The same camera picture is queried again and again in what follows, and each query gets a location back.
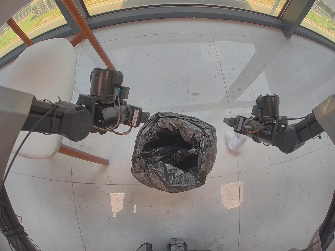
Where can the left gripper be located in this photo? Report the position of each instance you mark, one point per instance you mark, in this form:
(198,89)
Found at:
(110,116)

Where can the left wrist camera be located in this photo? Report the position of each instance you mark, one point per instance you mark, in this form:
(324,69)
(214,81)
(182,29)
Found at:
(125,92)

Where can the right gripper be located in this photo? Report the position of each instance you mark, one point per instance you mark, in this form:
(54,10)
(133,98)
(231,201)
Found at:
(240,125)

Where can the window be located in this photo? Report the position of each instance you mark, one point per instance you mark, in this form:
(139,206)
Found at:
(183,12)

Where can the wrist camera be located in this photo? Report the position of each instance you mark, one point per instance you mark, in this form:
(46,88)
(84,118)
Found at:
(254,111)
(125,92)

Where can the black plastic bag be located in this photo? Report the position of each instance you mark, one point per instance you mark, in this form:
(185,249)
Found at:
(172,174)

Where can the crumpled white paper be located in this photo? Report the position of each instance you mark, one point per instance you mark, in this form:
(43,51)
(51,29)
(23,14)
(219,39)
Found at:
(235,143)

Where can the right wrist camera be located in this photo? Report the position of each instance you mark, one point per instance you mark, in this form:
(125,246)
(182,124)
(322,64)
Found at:
(254,111)

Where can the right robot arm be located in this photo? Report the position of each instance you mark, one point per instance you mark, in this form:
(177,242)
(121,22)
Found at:
(290,137)

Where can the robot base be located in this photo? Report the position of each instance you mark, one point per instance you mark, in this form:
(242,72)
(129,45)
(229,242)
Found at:
(177,244)

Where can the white cushioned wooden chair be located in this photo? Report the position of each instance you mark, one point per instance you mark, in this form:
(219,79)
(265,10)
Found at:
(44,87)

